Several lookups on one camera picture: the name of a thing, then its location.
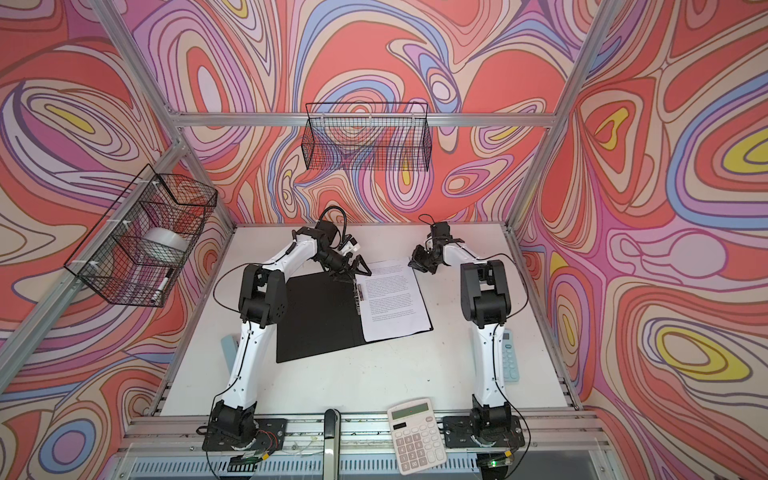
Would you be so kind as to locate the black wire basket left wall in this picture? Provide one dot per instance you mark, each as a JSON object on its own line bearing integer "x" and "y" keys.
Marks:
{"x": 123, "y": 268}

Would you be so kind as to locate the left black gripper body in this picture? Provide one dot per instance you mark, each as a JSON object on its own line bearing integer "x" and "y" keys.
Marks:
{"x": 336, "y": 262}

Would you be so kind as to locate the teal calculator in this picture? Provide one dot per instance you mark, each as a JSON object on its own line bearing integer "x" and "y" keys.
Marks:
{"x": 511, "y": 372}

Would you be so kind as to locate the metal folder lever clip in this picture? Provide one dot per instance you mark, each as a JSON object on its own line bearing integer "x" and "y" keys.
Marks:
{"x": 359, "y": 298}

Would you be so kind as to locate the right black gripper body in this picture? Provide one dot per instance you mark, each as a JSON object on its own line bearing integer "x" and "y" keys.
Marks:
{"x": 426, "y": 259}

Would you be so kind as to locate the white desktop calculator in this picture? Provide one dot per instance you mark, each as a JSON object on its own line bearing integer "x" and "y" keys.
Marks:
{"x": 416, "y": 437}

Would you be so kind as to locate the black wire basket back wall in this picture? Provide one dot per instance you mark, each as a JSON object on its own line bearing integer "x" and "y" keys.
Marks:
{"x": 367, "y": 136}

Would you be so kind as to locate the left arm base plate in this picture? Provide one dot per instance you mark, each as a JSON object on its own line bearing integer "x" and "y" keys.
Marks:
{"x": 264, "y": 435}

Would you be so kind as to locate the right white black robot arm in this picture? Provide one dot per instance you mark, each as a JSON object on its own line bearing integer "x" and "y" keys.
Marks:
{"x": 485, "y": 302}

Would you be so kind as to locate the blue clip folder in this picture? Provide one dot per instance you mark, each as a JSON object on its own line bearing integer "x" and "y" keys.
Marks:
{"x": 321, "y": 318}

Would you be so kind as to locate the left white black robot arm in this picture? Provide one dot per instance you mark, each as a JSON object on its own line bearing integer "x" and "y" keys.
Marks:
{"x": 262, "y": 304}

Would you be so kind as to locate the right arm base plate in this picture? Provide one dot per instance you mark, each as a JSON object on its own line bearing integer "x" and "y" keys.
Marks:
{"x": 461, "y": 432}

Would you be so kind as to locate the black white marker pen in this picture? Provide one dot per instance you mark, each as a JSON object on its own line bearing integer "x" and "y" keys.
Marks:
{"x": 158, "y": 296}

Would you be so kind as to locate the black wire basket wall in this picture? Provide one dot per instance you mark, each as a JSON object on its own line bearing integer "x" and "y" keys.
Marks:
{"x": 123, "y": 268}
{"x": 367, "y": 136}

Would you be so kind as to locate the black centre post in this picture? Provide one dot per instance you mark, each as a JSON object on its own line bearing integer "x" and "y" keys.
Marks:
{"x": 331, "y": 445}

